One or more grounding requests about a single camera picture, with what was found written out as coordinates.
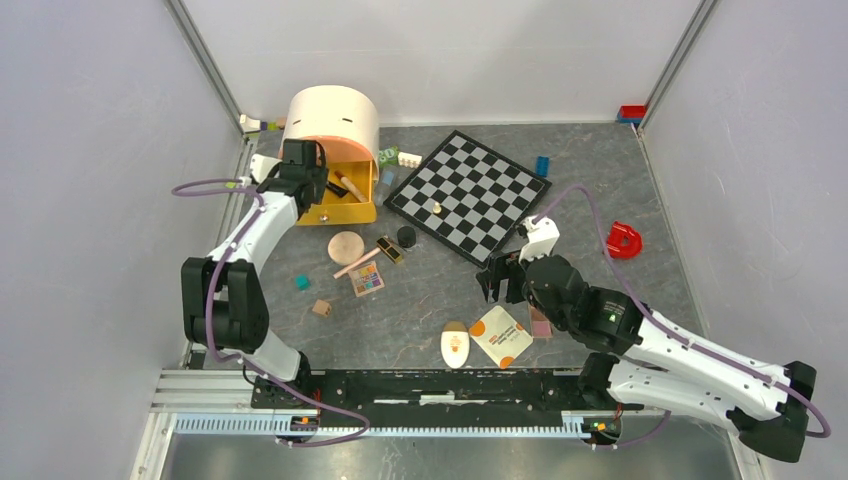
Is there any wooden handle makeup brush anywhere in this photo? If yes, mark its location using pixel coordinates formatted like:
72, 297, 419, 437
334, 170, 368, 203

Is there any pink brown blush palette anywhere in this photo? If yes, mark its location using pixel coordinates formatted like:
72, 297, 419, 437
528, 306, 553, 339

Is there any yellow drawer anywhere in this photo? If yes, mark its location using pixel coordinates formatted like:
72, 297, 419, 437
296, 161, 378, 226

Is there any white orange sachet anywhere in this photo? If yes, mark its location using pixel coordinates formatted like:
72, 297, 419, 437
468, 305, 533, 369

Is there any colourful eyeshadow palette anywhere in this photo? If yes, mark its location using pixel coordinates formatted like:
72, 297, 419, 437
348, 261, 385, 297

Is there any black tube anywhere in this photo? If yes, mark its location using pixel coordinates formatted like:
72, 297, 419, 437
326, 182, 349, 198

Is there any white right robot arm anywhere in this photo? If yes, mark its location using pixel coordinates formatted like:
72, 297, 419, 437
475, 252, 817, 463

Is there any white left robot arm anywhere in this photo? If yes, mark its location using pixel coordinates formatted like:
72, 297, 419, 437
172, 139, 329, 408

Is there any white round drawer organizer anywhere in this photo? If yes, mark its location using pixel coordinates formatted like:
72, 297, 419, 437
283, 85, 379, 162

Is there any red letter D toy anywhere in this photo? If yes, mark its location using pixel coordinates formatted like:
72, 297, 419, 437
606, 221, 643, 259

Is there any round pink compact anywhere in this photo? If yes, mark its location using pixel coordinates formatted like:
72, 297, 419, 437
327, 231, 365, 266

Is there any green toy block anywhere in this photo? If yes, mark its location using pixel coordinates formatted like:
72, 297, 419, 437
377, 146, 399, 168

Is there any pink lip pencil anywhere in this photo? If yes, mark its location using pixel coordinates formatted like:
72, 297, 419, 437
333, 247, 381, 279

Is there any small teal cube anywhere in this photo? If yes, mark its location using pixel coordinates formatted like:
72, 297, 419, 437
295, 275, 311, 291

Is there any white lego brick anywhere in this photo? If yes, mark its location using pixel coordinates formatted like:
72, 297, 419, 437
397, 152, 423, 169

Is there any black grey chessboard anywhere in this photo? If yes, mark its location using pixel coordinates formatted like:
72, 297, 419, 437
384, 130, 551, 267

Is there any blue lego brick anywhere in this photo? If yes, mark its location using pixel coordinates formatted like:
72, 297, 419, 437
535, 156, 550, 178

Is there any black round cap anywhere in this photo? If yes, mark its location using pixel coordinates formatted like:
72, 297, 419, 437
396, 226, 417, 249

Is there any small wooden cube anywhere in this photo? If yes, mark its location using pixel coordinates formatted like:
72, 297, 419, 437
312, 299, 332, 317

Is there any red blue bricks corner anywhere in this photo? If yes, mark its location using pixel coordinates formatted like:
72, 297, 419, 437
616, 105, 647, 125

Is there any black mounting rail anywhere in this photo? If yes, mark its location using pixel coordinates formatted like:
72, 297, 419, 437
251, 368, 643, 431

